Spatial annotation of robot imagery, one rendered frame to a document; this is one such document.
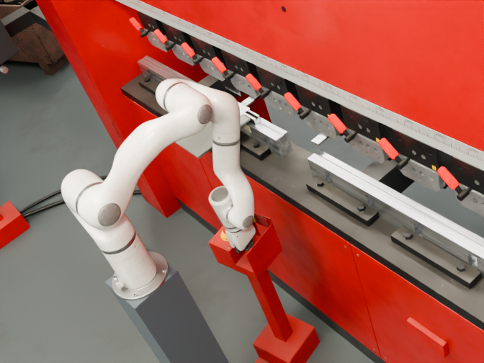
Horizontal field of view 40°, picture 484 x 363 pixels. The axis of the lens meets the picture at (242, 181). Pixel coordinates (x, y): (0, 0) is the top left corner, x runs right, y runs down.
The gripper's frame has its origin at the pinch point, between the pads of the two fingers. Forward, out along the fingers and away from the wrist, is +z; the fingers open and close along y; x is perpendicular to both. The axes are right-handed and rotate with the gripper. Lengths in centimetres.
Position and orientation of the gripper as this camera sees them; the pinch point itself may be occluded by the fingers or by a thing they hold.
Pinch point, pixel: (250, 248)
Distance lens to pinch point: 246.6
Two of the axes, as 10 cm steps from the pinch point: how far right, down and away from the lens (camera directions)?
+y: -5.6, 7.2, -4.0
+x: 7.6, 2.6, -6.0
